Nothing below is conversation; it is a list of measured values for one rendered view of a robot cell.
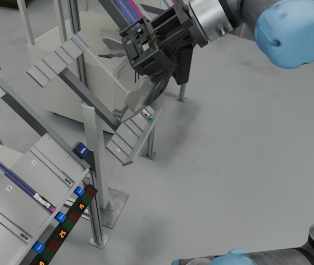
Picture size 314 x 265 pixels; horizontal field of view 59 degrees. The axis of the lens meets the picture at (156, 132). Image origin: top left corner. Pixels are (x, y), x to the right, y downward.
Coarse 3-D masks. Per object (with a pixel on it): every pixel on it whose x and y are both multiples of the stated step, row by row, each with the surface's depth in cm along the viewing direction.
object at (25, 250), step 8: (80, 176) 100; (72, 192) 96; (64, 200) 93; (56, 208) 91; (48, 216) 90; (48, 224) 87; (40, 232) 85; (32, 240) 83; (24, 248) 82; (24, 256) 80; (16, 264) 78
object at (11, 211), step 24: (48, 144) 97; (24, 168) 89; (48, 168) 95; (72, 168) 101; (0, 192) 82; (24, 192) 87; (48, 192) 93; (0, 216) 81; (24, 216) 85; (0, 240) 79; (24, 240) 83; (0, 264) 77
